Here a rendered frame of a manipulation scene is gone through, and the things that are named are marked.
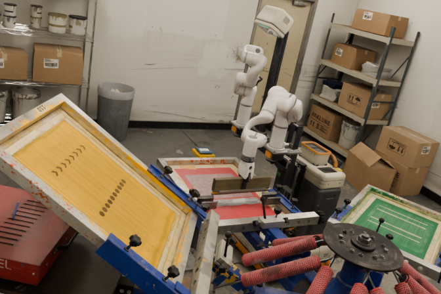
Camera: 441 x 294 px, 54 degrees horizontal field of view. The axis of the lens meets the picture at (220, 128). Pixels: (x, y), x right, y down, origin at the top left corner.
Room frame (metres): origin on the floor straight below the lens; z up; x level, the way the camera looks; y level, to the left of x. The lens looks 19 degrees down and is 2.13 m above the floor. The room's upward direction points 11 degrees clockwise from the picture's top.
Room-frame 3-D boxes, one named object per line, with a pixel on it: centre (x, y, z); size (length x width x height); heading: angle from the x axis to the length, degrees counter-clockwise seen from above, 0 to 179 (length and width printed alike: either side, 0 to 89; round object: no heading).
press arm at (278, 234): (1.87, -0.36, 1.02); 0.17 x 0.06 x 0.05; 29
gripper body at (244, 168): (2.20, -0.18, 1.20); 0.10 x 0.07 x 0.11; 29
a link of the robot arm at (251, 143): (2.23, -0.20, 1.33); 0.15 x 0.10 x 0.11; 160
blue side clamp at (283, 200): (2.28, -0.45, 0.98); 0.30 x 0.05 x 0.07; 29
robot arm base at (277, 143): (2.79, -0.40, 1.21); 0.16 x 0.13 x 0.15; 123
